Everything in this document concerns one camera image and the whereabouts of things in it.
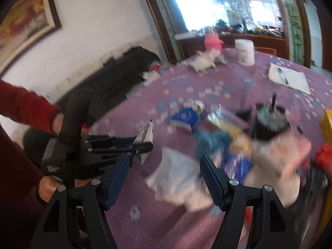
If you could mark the yellow and blue sponge pack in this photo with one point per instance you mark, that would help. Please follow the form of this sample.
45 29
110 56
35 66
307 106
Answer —
228 122

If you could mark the blue tissue roll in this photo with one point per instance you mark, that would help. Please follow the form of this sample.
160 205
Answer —
240 158

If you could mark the pink bottle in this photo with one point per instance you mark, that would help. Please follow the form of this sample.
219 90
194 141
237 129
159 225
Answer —
213 42

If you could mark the wooden glass partition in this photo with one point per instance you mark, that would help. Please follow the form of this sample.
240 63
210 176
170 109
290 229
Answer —
259 40

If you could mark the blue floral tissue pack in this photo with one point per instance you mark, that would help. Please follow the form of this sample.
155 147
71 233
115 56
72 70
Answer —
185 116

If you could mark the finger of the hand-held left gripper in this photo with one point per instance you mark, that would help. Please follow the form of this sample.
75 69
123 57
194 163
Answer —
124 141
140 149

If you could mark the black pen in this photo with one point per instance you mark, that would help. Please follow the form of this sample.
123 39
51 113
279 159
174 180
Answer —
282 75

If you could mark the blue cloth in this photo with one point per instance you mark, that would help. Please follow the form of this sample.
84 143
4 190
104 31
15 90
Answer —
211 142

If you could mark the white glove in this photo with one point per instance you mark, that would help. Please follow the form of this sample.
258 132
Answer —
203 62

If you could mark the pink tissue pack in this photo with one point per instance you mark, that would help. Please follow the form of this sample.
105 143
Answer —
282 150

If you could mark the framed painting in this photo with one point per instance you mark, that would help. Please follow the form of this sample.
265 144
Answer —
23 18

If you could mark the white cotton swab pack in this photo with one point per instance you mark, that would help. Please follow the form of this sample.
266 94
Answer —
147 134

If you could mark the purple floral tablecloth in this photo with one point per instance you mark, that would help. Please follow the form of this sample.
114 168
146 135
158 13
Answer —
181 233

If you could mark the person's left forearm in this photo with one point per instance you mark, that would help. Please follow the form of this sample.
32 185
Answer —
23 106

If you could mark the red plastic bag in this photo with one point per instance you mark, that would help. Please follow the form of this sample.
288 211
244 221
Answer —
324 155

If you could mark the white plastic jar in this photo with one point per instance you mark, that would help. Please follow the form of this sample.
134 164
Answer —
244 53

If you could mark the black ashtray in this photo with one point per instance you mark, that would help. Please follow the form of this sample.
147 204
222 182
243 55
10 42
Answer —
269 124

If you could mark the yellow cardboard box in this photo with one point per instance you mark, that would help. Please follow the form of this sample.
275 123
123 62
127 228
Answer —
327 122

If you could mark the person's left hand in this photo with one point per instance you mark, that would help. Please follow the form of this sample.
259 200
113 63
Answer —
48 189

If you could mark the red and white packet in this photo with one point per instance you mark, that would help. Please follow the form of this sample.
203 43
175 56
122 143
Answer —
151 76

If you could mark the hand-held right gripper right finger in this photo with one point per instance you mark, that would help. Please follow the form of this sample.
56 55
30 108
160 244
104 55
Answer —
214 184

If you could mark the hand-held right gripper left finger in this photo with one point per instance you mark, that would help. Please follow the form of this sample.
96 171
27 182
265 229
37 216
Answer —
118 181

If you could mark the white notebook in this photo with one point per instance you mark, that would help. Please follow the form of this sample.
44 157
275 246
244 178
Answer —
293 79

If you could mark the black sofa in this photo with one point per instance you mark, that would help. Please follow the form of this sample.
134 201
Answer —
116 77

